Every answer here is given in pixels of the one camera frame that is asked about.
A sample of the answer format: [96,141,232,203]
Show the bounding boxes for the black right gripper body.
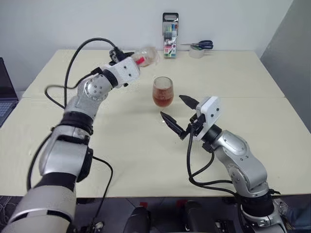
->
[186,113,207,136]

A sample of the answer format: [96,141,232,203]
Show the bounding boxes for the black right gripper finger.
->
[160,111,188,141]
[178,94,199,110]

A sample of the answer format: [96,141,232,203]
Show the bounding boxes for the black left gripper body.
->
[108,47,127,66]

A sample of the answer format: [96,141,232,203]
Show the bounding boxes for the clear plastic bottle red label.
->
[132,46,161,68]

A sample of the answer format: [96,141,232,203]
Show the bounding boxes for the clear stemless wine glass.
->
[152,76,175,108]

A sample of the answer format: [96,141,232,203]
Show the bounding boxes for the marker pen pack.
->
[162,12,180,59]

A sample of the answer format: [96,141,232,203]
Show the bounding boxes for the white tape roll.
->
[189,46,205,59]

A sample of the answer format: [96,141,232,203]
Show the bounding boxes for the dark rounded shape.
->
[123,205,151,233]
[183,200,207,233]

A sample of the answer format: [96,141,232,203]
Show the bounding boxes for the dark laptop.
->
[0,57,19,128]

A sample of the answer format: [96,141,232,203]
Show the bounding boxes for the blue fabric object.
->
[286,205,311,229]

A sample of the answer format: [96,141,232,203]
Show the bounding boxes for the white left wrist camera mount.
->
[104,57,142,88]

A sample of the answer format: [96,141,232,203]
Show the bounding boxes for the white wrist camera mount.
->
[104,57,142,88]
[195,96,222,141]

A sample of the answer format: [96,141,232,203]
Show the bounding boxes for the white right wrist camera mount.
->
[195,96,222,141]

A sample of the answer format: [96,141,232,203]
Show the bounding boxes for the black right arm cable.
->
[186,125,243,199]

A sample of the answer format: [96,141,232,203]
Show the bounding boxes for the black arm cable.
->
[186,125,243,199]
[27,37,119,228]

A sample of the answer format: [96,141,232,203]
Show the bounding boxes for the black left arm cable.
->
[27,37,119,228]

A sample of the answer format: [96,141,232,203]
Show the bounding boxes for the blue handled scissors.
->
[181,40,214,50]

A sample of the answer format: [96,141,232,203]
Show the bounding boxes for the thin white cord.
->
[0,196,14,225]

